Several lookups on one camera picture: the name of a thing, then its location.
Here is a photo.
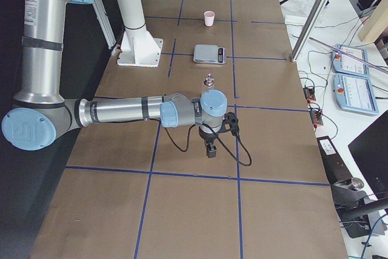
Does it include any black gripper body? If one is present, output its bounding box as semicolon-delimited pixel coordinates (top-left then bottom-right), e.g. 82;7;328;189
199;125;218;145

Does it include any clear glass sauce bottle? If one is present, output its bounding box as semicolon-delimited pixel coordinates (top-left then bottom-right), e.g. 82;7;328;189
202;73;215;93

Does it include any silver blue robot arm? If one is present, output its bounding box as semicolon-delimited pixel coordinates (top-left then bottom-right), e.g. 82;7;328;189
1;0;227;158

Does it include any silver digital kitchen scale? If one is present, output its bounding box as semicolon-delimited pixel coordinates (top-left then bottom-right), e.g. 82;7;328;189
193;44;226;64

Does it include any brown paper table cover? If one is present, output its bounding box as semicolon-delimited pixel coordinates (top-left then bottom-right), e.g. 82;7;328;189
30;0;347;258

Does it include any orange black connector strip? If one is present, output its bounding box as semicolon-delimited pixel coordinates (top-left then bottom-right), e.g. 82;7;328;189
303;86;323;129

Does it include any black box with label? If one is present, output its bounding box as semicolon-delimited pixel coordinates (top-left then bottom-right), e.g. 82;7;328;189
317;136;353;184

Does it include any lower blue teach pendant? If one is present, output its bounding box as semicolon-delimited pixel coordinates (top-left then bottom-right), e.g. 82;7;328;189
333;73;379;115

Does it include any blue teach pendant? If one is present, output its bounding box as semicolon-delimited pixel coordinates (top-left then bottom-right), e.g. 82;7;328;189
332;44;369;76
333;73;379;115

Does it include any upper blue teach pendant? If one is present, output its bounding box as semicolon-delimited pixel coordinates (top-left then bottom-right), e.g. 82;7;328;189
332;44;369;76

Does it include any black monitor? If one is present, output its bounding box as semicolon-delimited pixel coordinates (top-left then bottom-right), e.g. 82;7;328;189
348;111;388;192

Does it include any wooden plank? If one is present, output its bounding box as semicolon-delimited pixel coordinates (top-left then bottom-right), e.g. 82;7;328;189
358;0;387;42

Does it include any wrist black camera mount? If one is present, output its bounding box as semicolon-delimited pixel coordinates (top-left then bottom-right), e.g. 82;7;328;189
218;112;239;137

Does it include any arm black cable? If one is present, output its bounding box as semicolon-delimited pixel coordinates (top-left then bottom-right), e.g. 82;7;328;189
158;118;253;167

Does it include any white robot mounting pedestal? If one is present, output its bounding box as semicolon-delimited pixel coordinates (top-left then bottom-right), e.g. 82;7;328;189
117;0;163;67

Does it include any aluminium frame post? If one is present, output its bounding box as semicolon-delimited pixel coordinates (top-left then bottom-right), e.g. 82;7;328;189
290;0;328;62

